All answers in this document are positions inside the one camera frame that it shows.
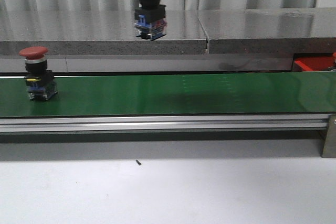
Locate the green conveyor belt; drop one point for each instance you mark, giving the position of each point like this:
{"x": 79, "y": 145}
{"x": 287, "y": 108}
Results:
{"x": 251, "y": 93}

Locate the steel conveyor support bracket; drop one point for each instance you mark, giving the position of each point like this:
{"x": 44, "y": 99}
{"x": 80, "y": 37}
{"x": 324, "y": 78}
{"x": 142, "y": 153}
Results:
{"x": 329, "y": 149}

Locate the aluminium conveyor frame rail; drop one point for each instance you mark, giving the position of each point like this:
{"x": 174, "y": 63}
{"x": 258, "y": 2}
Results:
{"x": 157, "y": 123}

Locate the yellow mushroom button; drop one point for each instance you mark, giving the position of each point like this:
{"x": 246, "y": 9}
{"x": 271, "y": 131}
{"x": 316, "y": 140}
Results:
{"x": 150, "y": 20}

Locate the grey stone slab left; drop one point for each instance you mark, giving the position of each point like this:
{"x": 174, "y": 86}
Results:
{"x": 98, "y": 33}

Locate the grey stone slab right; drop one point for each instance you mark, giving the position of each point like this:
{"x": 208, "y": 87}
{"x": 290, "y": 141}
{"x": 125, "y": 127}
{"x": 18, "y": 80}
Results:
{"x": 286, "y": 30}

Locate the red plastic tray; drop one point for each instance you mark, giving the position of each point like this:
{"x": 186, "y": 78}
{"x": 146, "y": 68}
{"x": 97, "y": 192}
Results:
{"x": 314, "y": 63}

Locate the grey stone slab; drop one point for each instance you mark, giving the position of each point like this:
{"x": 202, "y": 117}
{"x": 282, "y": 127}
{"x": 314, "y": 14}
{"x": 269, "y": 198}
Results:
{"x": 98, "y": 33}
{"x": 286, "y": 30}

